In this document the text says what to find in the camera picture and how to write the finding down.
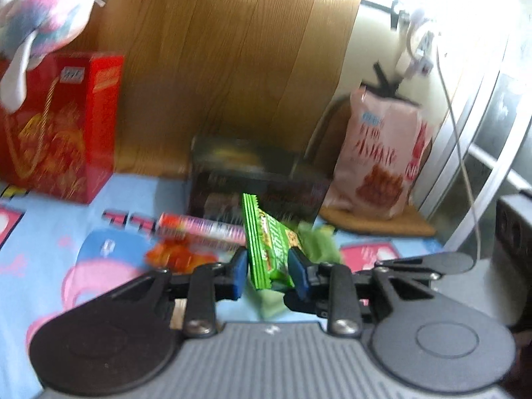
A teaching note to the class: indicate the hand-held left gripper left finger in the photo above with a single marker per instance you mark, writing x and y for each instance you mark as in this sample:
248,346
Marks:
237,276

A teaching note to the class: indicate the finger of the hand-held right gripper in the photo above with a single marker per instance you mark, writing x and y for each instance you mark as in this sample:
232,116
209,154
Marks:
449,262

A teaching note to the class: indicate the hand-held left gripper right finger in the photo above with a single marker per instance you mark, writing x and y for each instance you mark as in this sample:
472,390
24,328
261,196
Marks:
298,274

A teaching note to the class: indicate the green snack packet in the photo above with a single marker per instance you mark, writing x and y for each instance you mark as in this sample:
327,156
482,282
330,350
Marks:
266,241

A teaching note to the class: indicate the red snack packet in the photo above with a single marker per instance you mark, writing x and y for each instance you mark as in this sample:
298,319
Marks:
174,255

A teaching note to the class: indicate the black cardboard box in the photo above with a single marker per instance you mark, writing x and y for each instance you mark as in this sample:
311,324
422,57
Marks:
232,178

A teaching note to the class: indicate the light green packet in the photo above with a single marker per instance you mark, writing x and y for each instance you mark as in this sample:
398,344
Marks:
320,245

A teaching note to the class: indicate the pink tube snack packet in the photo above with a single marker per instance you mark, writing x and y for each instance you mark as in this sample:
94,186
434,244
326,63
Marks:
199,226

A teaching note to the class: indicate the pink snack bag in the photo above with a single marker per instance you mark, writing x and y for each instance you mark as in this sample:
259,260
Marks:
374,153

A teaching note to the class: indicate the cartoon pig printed bed sheet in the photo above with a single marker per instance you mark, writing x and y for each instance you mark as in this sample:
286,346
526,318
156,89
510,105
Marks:
41,232

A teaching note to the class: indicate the white power strip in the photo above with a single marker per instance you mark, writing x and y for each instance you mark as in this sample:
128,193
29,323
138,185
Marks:
419,45

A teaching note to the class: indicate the red gift bag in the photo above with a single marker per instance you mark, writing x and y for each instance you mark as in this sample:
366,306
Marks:
62,133

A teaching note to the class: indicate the wooden headboard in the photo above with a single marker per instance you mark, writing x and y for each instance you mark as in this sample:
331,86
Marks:
228,50

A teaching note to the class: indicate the pink and white plush toy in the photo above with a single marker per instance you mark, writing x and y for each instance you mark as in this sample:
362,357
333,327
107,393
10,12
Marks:
50,8

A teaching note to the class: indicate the white window frame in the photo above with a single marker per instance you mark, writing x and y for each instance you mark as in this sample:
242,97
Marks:
494,166

